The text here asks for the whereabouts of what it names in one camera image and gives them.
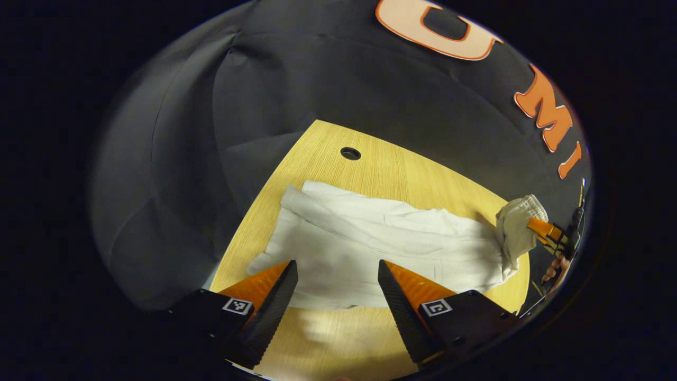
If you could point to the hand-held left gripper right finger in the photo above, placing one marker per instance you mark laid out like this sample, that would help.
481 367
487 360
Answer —
402 312

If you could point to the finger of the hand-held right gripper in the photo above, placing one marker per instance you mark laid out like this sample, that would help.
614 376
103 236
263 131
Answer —
542 228

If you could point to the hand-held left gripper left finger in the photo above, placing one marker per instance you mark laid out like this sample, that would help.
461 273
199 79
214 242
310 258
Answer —
275 307

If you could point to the white jeans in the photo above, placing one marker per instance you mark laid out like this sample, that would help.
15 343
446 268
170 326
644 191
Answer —
370 238

